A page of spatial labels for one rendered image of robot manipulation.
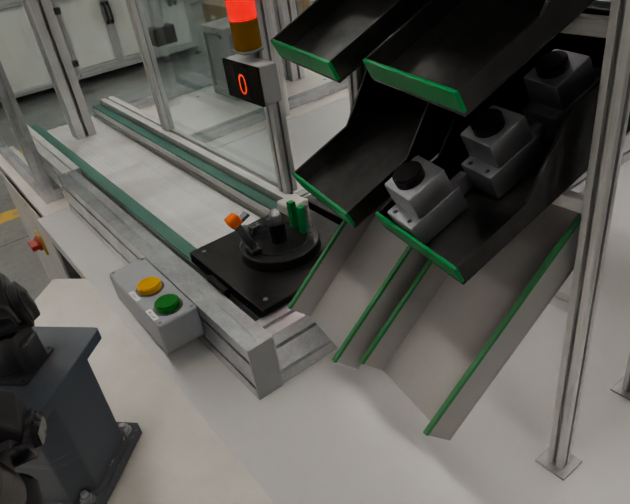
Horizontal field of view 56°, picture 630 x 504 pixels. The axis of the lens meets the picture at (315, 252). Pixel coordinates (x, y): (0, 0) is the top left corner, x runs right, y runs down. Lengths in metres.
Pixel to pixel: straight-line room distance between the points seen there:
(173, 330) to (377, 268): 0.36
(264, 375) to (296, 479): 0.16
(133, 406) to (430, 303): 0.50
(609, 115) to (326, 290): 0.44
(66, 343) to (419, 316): 0.44
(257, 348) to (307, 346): 0.10
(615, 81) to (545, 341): 0.54
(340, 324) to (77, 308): 0.62
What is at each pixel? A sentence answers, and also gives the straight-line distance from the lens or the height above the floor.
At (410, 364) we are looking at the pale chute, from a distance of 0.73.
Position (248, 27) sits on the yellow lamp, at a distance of 1.10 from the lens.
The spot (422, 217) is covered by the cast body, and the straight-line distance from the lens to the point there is 0.58.
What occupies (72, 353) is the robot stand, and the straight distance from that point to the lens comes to 0.79.
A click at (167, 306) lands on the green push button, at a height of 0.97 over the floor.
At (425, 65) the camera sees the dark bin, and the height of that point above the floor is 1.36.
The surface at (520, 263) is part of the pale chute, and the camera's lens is 0.68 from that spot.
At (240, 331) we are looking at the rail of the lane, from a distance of 0.89.
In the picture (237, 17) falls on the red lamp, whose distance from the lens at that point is 1.09.
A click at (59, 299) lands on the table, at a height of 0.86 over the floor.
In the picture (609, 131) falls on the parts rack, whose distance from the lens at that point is 0.56.
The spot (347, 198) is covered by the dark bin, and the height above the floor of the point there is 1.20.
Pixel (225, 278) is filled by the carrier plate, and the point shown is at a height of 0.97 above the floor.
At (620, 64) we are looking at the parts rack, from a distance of 0.54.
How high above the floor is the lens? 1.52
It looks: 33 degrees down
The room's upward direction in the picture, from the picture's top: 9 degrees counter-clockwise
